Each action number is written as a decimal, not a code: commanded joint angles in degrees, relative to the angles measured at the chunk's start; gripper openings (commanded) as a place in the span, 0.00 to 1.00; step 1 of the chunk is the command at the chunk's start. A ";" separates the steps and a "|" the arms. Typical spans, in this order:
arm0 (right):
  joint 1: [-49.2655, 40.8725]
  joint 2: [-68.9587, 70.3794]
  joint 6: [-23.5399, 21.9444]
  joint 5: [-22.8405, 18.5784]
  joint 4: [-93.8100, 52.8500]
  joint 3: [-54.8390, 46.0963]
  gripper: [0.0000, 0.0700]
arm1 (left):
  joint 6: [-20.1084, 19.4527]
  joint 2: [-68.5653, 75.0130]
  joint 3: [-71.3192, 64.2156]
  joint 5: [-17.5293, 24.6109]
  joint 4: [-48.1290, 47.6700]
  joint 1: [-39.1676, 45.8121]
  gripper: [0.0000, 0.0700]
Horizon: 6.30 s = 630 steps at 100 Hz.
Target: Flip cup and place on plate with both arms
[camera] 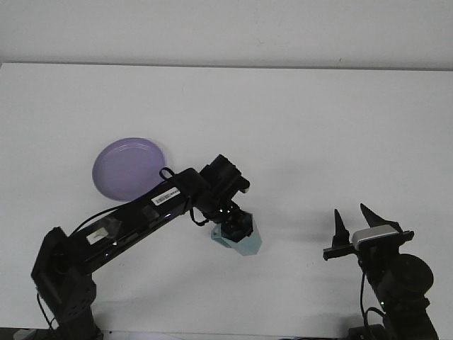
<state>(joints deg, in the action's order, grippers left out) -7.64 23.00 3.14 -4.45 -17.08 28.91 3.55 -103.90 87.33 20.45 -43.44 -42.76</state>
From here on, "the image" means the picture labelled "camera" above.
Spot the pale blue hexagonal cup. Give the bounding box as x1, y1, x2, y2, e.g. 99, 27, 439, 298
210, 210, 264, 257

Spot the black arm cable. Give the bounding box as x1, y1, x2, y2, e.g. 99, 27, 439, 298
69, 166, 210, 237
358, 271, 386, 332

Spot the pale purple round plate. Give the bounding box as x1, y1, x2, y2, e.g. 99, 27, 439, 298
91, 137, 169, 203

